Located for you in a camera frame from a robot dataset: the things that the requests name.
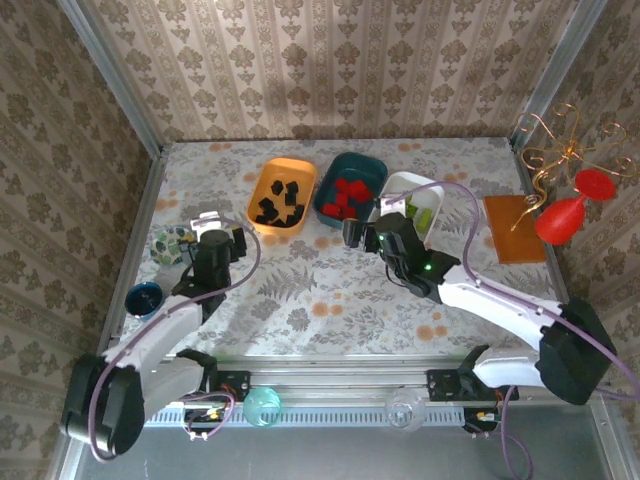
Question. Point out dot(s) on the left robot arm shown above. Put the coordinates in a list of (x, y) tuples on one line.
[(160, 325)]

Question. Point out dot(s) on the aluminium frame post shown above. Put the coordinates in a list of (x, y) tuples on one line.
[(110, 75), (565, 65)]

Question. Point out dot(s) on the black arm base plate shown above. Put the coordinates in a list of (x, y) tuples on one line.
[(442, 385), (235, 385)]

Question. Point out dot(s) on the dark blue bowl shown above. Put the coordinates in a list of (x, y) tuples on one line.
[(144, 300)]

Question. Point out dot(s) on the clear glass globe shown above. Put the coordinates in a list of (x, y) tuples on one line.
[(405, 410)]

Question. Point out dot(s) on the teal glass globe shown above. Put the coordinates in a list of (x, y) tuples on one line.
[(262, 407)]

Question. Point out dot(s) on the wooden board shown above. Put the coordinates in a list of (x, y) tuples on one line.
[(515, 235)]

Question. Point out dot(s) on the grey metal panel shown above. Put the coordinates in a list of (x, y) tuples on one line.
[(350, 455)]

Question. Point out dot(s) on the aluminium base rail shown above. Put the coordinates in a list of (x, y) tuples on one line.
[(340, 380)]

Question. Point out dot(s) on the green patterned bowl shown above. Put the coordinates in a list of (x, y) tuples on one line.
[(167, 247)]

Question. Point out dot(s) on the floral tablecloth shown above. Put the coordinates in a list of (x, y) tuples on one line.
[(310, 280)]

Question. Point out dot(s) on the orange plastic container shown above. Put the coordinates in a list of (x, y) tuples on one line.
[(280, 172)]

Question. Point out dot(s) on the teal plastic container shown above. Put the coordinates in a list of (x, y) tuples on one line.
[(370, 167)]

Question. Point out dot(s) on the aluminium table edge beam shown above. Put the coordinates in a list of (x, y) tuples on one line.
[(557, 265), (131, 250)]

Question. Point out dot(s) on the green lego brick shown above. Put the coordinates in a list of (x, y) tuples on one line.
[(412, 206), (424, 221)]

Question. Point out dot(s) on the red hourglass vase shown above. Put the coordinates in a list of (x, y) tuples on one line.
[(560, 220)]

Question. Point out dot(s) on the black electronics box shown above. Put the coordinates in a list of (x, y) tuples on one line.
[(202, 416), (482, 419)]

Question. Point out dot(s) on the white plastic container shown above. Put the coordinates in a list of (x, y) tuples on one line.
[(400, 185)]

